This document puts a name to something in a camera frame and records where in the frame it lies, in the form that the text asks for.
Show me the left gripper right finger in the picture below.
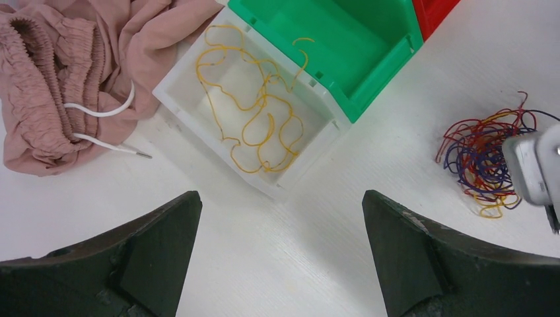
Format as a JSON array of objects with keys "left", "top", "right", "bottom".
[{"left": 362, "top": 190, "right": 559, "bottom": 316}]

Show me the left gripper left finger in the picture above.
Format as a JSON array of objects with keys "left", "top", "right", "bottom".
[{"left": 1, "top": 191, "right": 202, "bottom": 316}]

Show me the yellow wires bundle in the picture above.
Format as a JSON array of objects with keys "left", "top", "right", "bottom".
[{"left": 195, "top": 24, "right": 316, "bottom": 174}]

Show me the clear plastic bin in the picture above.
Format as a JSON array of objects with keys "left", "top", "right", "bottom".
[{"left": 153, "top": 8, "right": 351, "bottom": 200}]

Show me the pink crumpled garment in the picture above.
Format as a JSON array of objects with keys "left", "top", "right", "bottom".
[{"left": 1, "top": 1, "right": 222, "bottom": 176}]

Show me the green plastic bin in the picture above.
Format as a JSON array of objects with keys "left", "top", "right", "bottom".
[{"left": 227, "top": 0, "right": 423, "bottom": 123}]

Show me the red plastic bin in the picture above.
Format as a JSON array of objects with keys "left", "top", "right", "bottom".
[{"left": 412, "top": 0, "right": 460, "bottom": 42}]

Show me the white drawstring cord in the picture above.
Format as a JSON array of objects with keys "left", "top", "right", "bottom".
[{"left": 63, "top": 81, "right": 153, "bottom": 160}]

